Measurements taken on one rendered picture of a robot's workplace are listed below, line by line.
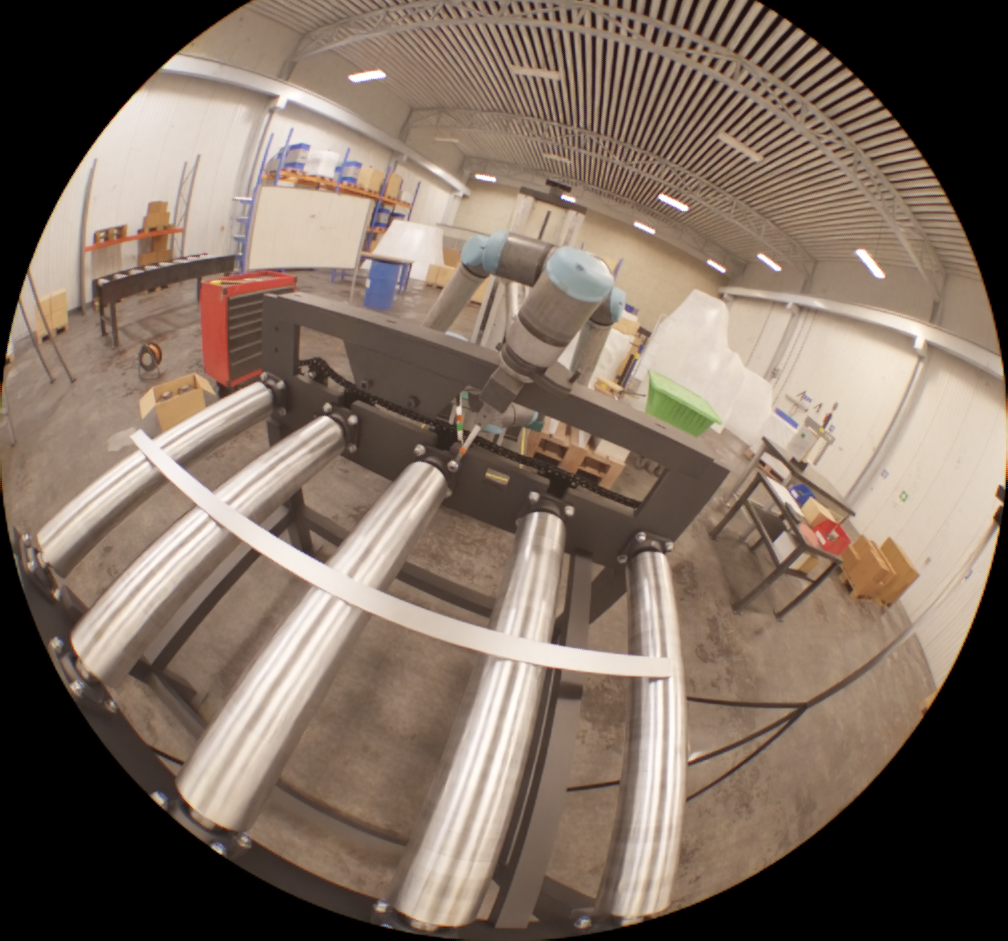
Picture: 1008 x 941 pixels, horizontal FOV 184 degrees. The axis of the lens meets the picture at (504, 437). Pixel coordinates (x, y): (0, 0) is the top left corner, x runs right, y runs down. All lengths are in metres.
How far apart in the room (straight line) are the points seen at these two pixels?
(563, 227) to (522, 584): 1.50
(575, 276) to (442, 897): 0.77
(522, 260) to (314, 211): 4.78
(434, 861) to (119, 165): 10.66
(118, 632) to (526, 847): 0.69
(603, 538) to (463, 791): 0.66
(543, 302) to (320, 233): 4.95
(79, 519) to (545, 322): 0.97
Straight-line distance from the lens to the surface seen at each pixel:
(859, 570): 5.69
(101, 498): 0.86
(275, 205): 5.06
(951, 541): 10.08
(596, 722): 1.61
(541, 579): 0.58
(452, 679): 1.41
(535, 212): 1.70
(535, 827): 0.64
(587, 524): 0.81
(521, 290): 1.15
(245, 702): 0.49
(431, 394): 0.71
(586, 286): 0.41
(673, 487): 0.77
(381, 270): 6.00
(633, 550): 0.85
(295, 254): 5.17
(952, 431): 10.85
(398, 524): 0.58
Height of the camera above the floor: 1.36
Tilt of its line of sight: 30 degrees down
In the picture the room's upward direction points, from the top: 20 degrees clockwise
